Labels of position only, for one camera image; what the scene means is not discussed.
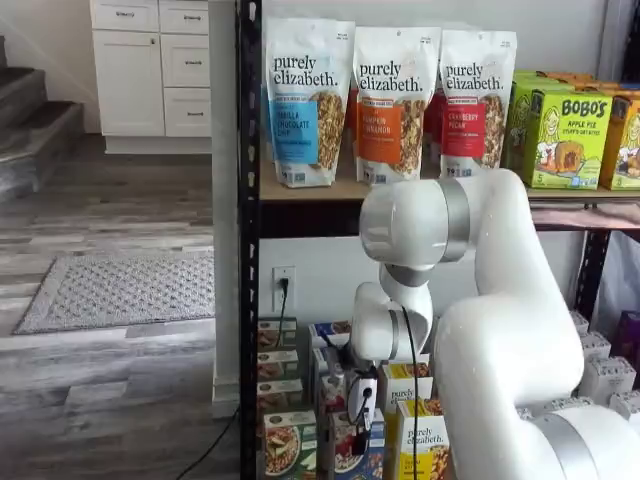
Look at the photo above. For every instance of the grey textured floor rug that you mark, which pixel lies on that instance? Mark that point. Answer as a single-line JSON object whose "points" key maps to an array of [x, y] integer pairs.
{"points": [[125, 292]]}

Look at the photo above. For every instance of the yellow purely elizabeth box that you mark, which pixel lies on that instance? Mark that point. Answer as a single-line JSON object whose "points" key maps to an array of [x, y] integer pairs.
{"points": [[400, 385], [422, 440]]}

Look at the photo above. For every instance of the red label granola bag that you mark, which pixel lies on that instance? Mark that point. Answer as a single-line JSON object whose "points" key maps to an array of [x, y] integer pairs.
{"points": [[470, 130], [432, 130]]}

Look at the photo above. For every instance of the orange label granola bag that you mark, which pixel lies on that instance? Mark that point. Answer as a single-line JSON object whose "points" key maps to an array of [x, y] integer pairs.
{"points": [[385, 130], [351, 130]]}

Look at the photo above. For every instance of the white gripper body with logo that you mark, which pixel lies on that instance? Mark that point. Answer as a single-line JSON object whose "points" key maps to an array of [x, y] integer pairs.
{"points": [[361, 402]]}

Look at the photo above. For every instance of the purple package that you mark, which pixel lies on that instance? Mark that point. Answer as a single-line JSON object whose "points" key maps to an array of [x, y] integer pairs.
{"points": [[631, 335]]}

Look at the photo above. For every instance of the black metal shelf rack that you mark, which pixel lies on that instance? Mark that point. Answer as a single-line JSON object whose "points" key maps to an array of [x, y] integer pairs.
{"points": [[249, 200]]}

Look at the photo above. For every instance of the green oatmeal box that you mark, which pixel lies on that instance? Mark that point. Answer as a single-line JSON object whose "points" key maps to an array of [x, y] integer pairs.
{"points": [[277, 365], [290, 445], [280, 395], [276, 332]]}

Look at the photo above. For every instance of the white patterned pantry box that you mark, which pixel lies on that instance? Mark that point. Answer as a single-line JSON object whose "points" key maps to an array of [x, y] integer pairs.
{"points": [[602, 375], [595, 346], [627, 405], [580, 322], [524, 413]]}

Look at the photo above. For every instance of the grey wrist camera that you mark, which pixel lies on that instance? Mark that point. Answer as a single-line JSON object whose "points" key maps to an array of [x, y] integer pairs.
{"points": [[337, 372]]}

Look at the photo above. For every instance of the grey wooden staircase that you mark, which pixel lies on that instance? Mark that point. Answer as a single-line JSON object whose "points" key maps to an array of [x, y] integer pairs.
{"points": [[30, 125]]}

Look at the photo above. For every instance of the wooden shelf board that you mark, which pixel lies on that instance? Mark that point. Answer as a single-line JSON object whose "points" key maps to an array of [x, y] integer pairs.
{"points": [[320, 193]]}

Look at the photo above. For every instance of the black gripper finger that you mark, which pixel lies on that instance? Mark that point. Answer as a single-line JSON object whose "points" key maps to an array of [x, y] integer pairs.
{"points": [[362, 437]]}

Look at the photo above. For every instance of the white kitchen cabinet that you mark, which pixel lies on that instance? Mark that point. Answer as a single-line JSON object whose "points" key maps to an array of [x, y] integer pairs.
{"points": [[150, 75]]}

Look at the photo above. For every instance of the blue and white oatmeal box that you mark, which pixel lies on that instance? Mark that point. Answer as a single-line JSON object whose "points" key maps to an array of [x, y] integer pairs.
{"points": [[327, 334], [322, 361], [345, 460], [334, 395]]}

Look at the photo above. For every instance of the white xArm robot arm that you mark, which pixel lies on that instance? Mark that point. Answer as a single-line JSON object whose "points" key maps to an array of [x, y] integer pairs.
{"points": [[500, 325]]}

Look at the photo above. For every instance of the green Bobo's apple pie box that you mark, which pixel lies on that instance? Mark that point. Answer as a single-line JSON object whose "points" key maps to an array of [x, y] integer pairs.
{"points": [[570, 140], [530, 80]]}

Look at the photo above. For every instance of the white wall outlet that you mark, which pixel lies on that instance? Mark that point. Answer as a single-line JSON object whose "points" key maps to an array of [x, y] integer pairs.
{"points": [[277, 300]]}

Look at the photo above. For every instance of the blue label granola bag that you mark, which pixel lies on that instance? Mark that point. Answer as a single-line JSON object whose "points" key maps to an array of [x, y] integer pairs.
{"points": [[300, 100]]}

